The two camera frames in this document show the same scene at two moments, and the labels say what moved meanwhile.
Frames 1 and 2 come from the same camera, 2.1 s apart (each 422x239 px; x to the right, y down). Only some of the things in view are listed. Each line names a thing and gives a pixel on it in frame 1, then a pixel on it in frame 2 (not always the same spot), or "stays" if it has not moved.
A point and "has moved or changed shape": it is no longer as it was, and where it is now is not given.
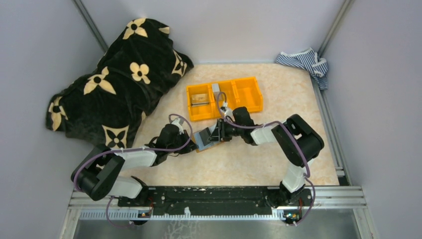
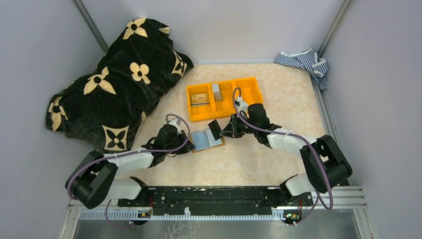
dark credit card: [204, 134] has moved or changed shape
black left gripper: [190, 145] stays
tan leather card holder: [201, 139] stays
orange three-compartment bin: [244, 92] stays
